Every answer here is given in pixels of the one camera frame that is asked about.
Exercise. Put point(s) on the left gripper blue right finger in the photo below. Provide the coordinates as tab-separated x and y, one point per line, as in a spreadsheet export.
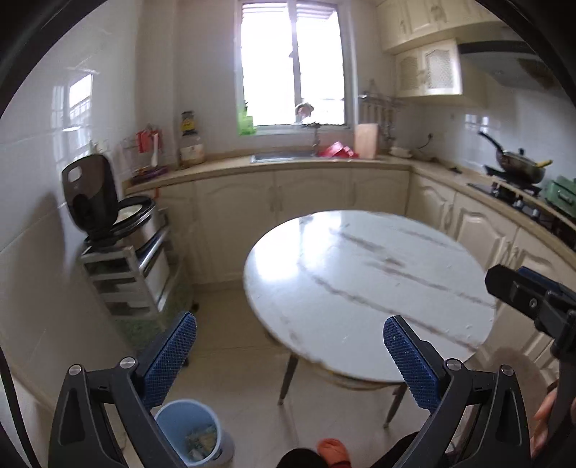
419	363

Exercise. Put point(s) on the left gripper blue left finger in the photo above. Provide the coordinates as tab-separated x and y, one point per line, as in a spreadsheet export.
161	361

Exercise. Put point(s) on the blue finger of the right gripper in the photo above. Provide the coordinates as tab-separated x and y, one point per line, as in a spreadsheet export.
509	287
542	284

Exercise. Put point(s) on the blue plastic trash bin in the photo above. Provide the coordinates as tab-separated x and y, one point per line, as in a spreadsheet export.
195	433

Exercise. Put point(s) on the cream lower kitchen cabinets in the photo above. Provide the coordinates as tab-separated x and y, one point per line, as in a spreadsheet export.
224	208

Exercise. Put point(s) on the person's right hand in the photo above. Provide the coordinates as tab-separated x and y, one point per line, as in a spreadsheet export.
542	417

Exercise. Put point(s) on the black gas stove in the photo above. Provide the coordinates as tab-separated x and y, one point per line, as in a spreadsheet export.
524	199

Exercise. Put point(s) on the white rolling storage cart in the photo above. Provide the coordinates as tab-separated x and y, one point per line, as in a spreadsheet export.
143	290

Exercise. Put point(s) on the green enamel box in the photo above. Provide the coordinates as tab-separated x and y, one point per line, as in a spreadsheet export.
561	194

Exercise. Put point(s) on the black wok pan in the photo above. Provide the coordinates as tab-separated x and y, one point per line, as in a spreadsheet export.
517	166

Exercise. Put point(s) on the orange slipper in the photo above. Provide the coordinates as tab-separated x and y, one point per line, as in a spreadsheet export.
334	453

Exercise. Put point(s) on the round white marble table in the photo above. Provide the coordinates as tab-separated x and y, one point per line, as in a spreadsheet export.
323	285

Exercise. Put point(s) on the black silver rice cooker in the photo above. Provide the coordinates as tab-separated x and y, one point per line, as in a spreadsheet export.
96	209

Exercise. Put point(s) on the stacked white bowls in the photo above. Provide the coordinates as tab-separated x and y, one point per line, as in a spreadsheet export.
400	152

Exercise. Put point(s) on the white spoon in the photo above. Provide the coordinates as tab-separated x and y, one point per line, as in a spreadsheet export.
155	152

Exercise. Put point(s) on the range hood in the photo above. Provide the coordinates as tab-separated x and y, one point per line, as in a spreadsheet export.
512	64

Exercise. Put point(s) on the wooden cutting board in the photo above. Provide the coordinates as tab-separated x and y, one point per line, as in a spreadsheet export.
366	140

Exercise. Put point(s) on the large glass jar yellow label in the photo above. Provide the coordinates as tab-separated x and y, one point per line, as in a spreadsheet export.
191	144

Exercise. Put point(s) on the hanging utensil rack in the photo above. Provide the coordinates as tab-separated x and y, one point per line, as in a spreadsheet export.
381	110

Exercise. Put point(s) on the red basin in sink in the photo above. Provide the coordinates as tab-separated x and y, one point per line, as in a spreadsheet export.
338	150

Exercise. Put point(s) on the green dish soap bottle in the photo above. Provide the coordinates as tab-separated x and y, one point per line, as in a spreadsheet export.
245	122

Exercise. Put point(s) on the red wire dish rack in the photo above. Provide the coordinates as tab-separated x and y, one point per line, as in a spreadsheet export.
137	152

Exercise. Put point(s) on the cream upper wall cabinets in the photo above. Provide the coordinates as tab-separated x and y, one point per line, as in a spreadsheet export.
423	38

